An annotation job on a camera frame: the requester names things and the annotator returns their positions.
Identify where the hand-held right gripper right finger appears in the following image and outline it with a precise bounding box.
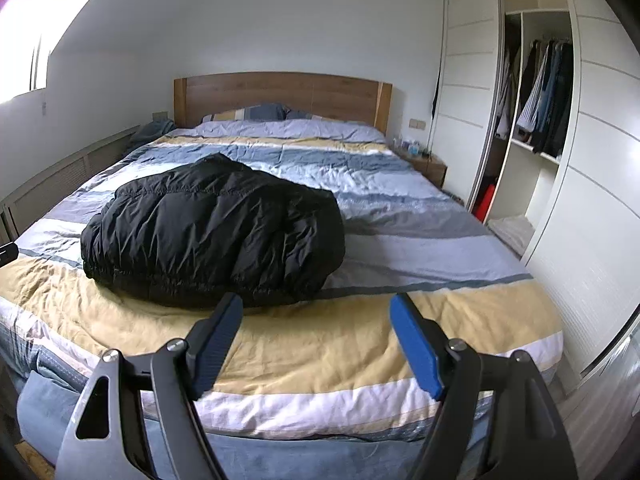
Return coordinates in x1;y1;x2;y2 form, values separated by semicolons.
390;292;581;480

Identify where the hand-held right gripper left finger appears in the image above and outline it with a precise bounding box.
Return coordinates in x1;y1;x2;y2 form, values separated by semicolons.
55;292;244;480

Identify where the black puffer jacket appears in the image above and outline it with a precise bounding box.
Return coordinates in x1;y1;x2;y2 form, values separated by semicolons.
80;152;347;309

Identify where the row of hanging clothes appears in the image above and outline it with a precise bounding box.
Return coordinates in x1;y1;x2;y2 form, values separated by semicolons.
495;35;575;156

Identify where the beige radiator cover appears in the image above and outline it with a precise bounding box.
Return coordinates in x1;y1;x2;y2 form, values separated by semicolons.
0;125;141;241

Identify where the striped duvet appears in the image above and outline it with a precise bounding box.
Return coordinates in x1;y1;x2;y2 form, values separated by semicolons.
0;119;563;443

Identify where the blue bed sheet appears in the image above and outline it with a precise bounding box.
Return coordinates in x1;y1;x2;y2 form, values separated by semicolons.
15;330;501;480

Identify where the red bag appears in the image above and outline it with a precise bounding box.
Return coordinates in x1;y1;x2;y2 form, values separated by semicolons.
472;184;498;223

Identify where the wooden nightstand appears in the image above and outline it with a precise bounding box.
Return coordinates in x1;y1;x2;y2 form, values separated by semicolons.
400;152;448;190

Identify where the grey-blue cloth heap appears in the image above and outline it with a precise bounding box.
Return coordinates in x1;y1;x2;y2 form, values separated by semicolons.
127;119;177;153

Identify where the window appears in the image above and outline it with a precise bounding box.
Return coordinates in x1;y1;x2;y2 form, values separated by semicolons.
0;0;66;106

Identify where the white wardrobe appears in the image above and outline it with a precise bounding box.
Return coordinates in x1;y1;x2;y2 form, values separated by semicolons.
427;0;640;396

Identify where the striped pillow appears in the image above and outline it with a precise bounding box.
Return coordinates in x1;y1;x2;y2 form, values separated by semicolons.
201;103;291;123

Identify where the blue pillow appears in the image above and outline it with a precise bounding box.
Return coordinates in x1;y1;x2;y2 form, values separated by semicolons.
285;108;346;122

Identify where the wooden headboard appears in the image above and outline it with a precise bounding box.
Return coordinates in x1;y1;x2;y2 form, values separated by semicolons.
173;72;393;132

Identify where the black hanging strap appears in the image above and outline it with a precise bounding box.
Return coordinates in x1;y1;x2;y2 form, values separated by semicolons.
431;60;443;121

